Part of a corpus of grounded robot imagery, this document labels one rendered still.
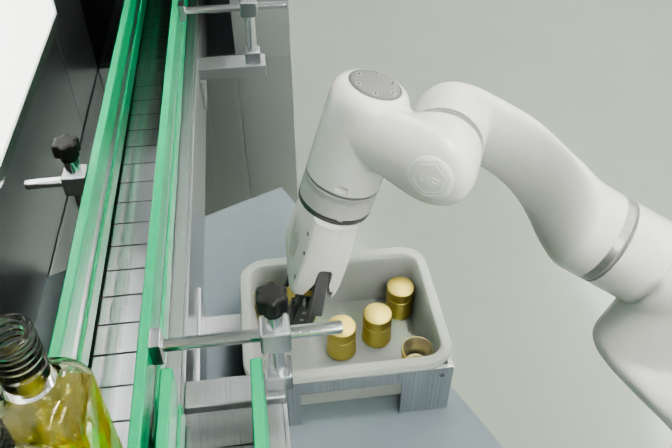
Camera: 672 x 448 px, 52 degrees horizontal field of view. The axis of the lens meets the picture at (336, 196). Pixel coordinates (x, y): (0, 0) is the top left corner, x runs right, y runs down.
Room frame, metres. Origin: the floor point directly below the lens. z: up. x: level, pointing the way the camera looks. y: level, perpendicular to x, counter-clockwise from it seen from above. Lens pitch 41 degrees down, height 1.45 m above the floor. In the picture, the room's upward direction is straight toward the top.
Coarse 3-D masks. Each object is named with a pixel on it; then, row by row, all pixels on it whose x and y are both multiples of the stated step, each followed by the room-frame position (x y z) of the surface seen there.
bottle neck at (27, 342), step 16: (0, 320) 0.25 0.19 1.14; (16, 320) 0.25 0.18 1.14; (0, 336) 0.24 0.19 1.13; (16, 336) 0.25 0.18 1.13; (32, 336) 0.24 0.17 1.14; (0, 352) 0.23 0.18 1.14; (16, 352) 0.23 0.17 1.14; (32, 352) 0.23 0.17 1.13; (0, 368) 0.23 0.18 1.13; (16, 368) 0.23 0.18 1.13; (32, 368) 0.23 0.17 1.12; (48, 368) 0.24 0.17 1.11; (0, 384) 0.23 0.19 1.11; (16, 384) 0.22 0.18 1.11; (32, 384) 0.23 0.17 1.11; (48, 384) 0.24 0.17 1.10; (16, 400) 0.23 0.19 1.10; (32, 400) 0.23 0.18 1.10
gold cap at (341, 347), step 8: (344, 320) 0.51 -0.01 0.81; (352, 320) 0.51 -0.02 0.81; (344, 328) 0.50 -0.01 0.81; (352, 328) 0.50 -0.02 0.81; (328, 336) 0.49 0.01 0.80; (336, 336) 0.49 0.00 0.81; (344, 336) 0.49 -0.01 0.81; (352, 336) 0.49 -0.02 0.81; (328, 344) 0.49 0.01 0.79; (336, 344) 0.49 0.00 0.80; (344, 344) 0.49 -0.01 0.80; (352, 344) 0.49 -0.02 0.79; (328, 352) 0.49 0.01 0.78; (336, 352) 0.49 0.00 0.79; (344, 352) 0.48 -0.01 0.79; (352, 352) 0.49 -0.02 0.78; (344, 360) 0.48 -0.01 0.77
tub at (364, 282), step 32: (352, 256) 0.59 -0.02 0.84; (384, 256) 0.59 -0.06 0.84; (416, 256) 0.59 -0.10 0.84; (256, 288) 0.56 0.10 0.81; (352, 288) 0.58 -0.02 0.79; (384, 288) 0.58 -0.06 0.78; (416, 288) 0.56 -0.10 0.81; (256, 320) 0.52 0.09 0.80; (320, 320) 0.54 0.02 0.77; (416, 320) 0.53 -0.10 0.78; (256, 352) 0.46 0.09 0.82; (288, 352) 0.50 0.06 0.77; (320, 352) 0.50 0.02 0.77; (384, 352) 0.50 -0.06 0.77; (448, 352) 0.45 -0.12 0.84
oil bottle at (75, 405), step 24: (72, 360) 0.26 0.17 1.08; (72, 384) 0.24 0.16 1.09; (96, 384) 0.26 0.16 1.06; (0, 408) 0.22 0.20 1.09; (24, 408) 0.22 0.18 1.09; (48, 408) 0.22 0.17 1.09; (72, 408) 0.23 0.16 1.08; (96, 408) 0.25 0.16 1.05; (24, 432) 0.21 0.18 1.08; (48, 432) 0.21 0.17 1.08; (72, 432) 0.22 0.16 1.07; (96, 432) 0.24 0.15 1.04
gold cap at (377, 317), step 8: (376, 304) 0.53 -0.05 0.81; (384, 304) 0.53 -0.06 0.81; (368, 312) 0.52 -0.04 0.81; (376, 312) 0.52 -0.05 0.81; (384, 312) 0.52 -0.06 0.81; (368, 320) 0.51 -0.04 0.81; (376, 320) 0.51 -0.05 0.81; (384, 320) 0.51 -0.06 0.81; (368, 328) 0.51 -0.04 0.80; (376, 328) 0.50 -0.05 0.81; (384, 328) 0.50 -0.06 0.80; (368, 336) 0.51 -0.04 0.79; (376, 336) 0.50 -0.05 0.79; (384, 336) 0.51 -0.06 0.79; (368, 344) 0.51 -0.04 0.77; (376, 344) 0.50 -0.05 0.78; (384, 344) 0.50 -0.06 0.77
